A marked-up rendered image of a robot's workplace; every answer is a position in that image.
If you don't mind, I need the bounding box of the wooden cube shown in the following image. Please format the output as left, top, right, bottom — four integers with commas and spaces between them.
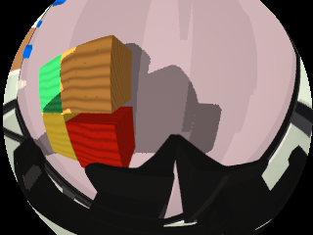
60, 35, 132, 114

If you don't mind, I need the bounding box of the yellow cube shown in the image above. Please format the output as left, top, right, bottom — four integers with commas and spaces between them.
42, 113, 81, 161

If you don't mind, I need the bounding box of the green cube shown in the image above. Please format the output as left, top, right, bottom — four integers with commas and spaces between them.
39, 54, 63, 113

